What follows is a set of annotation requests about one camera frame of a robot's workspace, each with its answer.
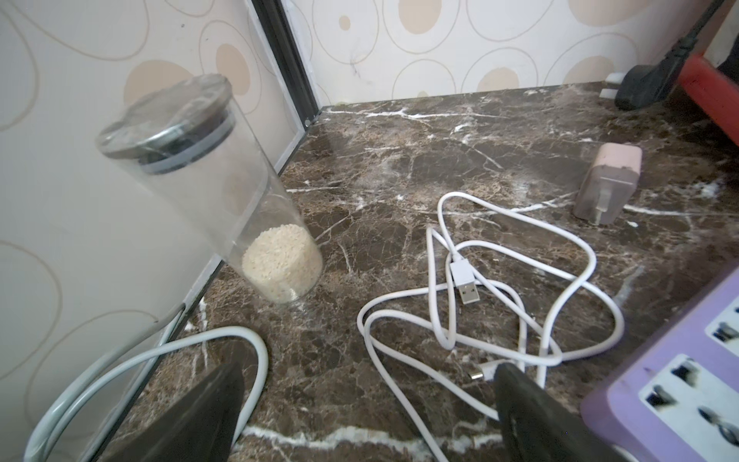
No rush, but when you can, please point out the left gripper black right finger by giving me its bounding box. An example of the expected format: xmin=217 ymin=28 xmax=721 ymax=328
xmin=494 ymin=363 xmax=625 ymax=462

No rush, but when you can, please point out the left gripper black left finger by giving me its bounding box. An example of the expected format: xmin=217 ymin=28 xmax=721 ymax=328
xmin=110 ymin=363 xmax=244 ymax=462

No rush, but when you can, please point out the white charger cable grey laptop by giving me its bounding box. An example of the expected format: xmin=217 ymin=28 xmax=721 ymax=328
xmin=357 ymin=192 xmax=625 ymax=461

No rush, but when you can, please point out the beige charger plug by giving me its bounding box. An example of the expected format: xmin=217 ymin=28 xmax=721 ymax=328
xmin=573 ymin=142 xmax=643 ymax=225

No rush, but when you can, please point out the purple power strip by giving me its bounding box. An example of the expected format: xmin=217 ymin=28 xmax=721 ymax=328
xmin=580 ymin=268 xmax=738 ymax=461

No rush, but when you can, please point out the clear glass jar with powder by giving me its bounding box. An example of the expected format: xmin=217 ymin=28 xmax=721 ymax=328
xmin=95 ymin=74 xmax=323 ymax=304

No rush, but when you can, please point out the black toaster power plug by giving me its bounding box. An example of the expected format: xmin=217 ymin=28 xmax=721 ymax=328
xmin=600 ymin=0 xmax=725 ymax=111

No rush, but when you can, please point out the red polka dot toaster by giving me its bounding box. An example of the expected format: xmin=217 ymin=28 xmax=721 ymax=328
xmin=679 ymin=38 xmax=738 ymax=146

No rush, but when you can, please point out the white cable bundle left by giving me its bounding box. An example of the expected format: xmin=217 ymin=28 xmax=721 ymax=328
xmin=22 ymin=302 xmax=271 ymax=462

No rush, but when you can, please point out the black corner frame post left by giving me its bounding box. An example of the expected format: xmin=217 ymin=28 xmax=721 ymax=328
xmin=252 ymin=0 xmax=321 ymax=127

